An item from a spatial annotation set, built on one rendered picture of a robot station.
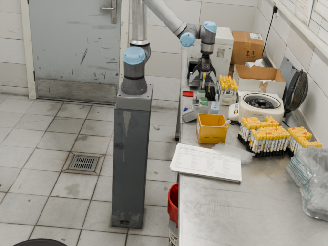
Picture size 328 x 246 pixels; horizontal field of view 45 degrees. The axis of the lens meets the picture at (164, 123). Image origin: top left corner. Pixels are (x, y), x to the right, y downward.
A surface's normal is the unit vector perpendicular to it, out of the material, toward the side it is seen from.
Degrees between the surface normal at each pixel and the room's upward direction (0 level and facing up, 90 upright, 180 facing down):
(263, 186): 0
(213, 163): 0
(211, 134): 90
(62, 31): 90
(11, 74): 90
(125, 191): 90
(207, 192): 0
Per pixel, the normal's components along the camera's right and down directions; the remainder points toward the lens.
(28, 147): 0.08, -0.88
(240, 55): -0.16, 0.46
